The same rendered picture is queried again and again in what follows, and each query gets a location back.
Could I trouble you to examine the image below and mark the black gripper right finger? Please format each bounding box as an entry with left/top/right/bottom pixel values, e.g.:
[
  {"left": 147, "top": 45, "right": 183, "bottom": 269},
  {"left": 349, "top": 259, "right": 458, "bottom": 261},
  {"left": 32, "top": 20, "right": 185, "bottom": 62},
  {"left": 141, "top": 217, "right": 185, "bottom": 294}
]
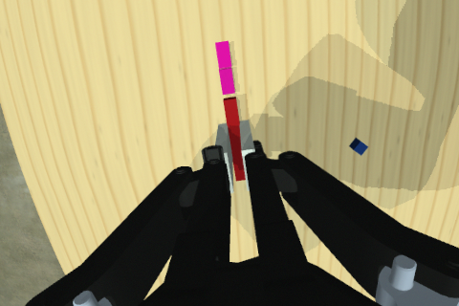
[{"left": 239, "top": 120, "right": 459, "bottom": 306}]

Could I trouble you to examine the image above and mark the small blue cube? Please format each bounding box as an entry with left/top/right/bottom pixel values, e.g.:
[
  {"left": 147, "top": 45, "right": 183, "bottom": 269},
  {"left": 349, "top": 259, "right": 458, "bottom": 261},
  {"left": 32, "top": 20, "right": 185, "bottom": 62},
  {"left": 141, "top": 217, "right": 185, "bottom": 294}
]
[{"left": 349, "top": 138, "right": 368, "bottom": 155}]

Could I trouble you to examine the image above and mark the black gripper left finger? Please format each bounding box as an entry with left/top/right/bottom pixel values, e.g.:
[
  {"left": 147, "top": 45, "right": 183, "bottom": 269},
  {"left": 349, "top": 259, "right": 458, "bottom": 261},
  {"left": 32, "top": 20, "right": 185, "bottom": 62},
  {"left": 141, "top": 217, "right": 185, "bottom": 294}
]
[{"left": 25, "top": 123, "right": 233, "bottom": 306}]

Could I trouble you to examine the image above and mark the small magenta block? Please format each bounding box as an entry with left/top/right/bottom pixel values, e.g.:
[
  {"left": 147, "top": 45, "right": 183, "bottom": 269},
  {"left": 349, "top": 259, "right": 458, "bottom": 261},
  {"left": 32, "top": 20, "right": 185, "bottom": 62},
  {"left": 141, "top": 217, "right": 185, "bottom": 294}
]
[
  {"left": 219, "top": 67, "right": 235, "bottom": 95},
  {"left": 215, "top": 41, "right": 231, "bottom": 69}
]

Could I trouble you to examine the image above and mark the dark red rod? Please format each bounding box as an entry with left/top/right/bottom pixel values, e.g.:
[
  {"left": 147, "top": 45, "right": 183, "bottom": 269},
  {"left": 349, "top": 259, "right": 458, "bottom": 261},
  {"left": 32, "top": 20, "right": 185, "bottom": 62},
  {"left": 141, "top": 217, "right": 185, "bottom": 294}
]
[{"left": 223, "top": 97, "right": 246, "bottom": 181}]

